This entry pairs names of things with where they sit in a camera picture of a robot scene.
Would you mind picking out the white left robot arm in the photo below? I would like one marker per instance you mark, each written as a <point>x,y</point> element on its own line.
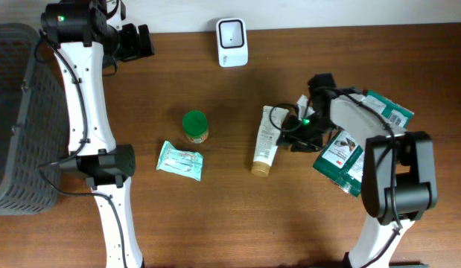
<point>87,37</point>

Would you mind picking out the light blue wipes pack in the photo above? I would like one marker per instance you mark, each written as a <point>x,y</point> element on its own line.
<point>180,162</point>

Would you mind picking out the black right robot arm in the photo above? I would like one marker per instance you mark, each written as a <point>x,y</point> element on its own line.
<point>399,180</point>

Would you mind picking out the cream lotion tube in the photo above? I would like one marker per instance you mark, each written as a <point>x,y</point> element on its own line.
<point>268,133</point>

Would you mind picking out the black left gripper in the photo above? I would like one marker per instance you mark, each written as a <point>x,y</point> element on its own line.
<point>135,49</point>

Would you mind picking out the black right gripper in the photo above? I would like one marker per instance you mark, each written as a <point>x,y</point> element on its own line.
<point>301,144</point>

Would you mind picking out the green 3M gloves package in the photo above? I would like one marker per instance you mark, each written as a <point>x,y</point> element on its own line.
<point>342,160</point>

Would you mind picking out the dark grey plastic basket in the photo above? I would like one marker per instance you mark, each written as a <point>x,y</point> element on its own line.
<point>34,124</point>

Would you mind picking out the white barcode scanner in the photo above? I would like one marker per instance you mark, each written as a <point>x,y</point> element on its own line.
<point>232,43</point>

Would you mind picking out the green lid jar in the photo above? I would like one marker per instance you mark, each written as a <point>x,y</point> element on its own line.
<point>196,126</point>

